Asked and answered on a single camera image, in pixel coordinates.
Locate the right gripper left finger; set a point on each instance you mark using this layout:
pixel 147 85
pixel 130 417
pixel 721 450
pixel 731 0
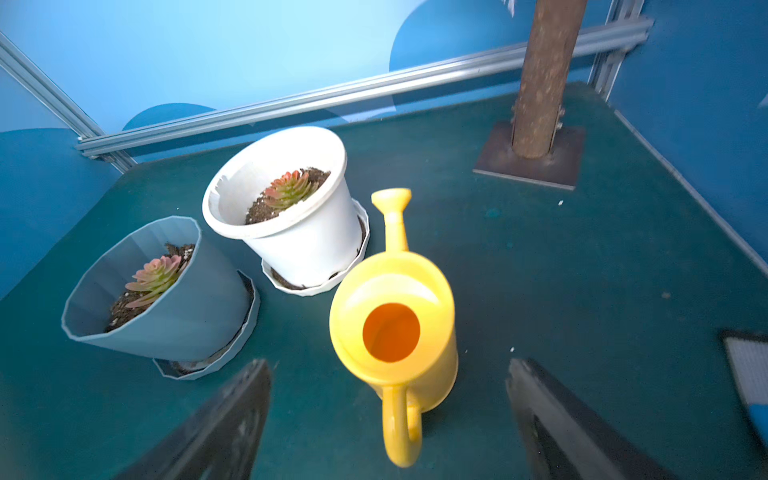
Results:
pixel 220 440

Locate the grey blue striped cloth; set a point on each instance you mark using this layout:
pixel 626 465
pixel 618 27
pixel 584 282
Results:
pixel 747 357

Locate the white pot with succulent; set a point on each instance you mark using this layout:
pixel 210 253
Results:
pixel 285 196

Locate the grey-blue pot with succulent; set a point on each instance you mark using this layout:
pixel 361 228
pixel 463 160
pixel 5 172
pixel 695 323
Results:
pixel 193 328

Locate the aluminium frame back rail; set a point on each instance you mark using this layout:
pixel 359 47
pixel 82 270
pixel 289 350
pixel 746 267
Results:
pixel 431 75

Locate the yellow plastic watering can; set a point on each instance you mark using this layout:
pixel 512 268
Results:
pixel 392 325

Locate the pink artificial blossom tree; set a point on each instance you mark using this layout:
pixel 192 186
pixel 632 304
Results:
pixel 534 147

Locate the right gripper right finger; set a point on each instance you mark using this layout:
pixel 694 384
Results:
pixel 564 438

